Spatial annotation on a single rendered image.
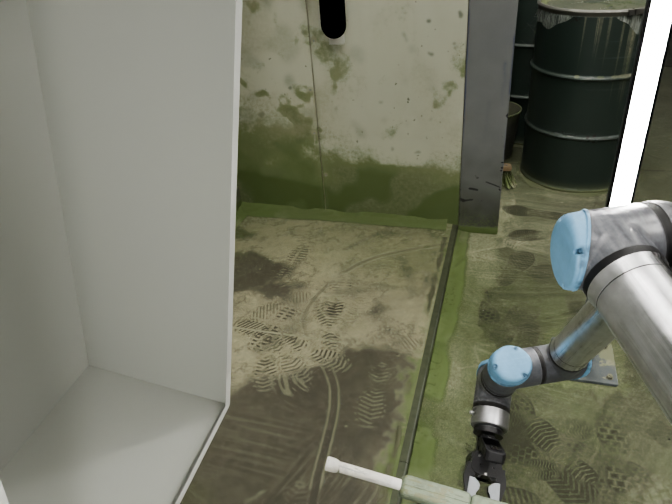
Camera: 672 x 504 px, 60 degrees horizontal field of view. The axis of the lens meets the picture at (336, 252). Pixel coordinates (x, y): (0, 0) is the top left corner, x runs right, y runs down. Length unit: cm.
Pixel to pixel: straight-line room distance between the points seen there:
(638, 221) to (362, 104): 182
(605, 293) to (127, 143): 79
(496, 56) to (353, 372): 134
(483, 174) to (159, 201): 181
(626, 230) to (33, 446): 115
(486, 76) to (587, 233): 166
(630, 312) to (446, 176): 190
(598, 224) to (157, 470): 93
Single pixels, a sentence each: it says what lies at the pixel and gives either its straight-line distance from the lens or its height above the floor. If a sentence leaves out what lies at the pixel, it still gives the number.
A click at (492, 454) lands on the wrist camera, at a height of 34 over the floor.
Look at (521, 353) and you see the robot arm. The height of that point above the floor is 49.
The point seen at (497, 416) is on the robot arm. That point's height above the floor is 33.
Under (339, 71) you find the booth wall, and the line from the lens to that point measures 259.
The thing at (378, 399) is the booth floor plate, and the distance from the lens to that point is 190.
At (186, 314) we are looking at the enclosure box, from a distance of 122.
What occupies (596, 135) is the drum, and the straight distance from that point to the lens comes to 310.
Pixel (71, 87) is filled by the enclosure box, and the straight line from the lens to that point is 108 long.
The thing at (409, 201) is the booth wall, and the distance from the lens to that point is 275.
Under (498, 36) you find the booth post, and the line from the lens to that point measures 245.
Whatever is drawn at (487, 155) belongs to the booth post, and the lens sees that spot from 261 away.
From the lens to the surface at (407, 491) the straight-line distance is 139.
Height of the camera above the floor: 144
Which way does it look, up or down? 33 degrees down
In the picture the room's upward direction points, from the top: 5 degrees counter-clockwise
